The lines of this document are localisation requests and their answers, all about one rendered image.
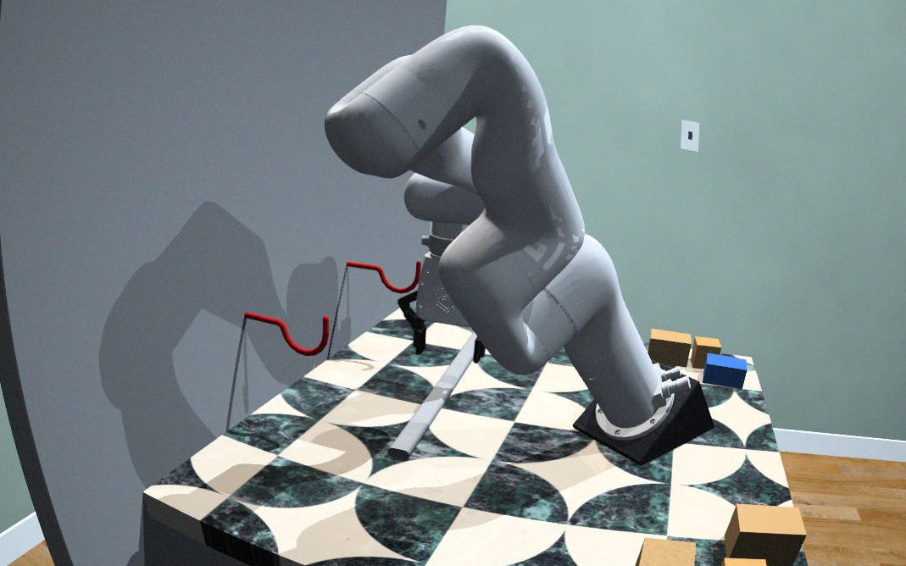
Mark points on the grey wall panel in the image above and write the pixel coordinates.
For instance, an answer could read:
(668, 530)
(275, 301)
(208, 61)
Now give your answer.
(164, 170)

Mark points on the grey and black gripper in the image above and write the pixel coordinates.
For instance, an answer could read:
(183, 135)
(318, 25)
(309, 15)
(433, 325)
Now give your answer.
(433, 304)

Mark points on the light grey metal tube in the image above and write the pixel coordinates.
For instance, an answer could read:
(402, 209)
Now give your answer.
(415, 429)

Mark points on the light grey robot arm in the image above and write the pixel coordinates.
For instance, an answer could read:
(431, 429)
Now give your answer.
(530, 229)

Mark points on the blue rectangular block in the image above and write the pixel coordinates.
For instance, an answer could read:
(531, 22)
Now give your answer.
(725, 371)

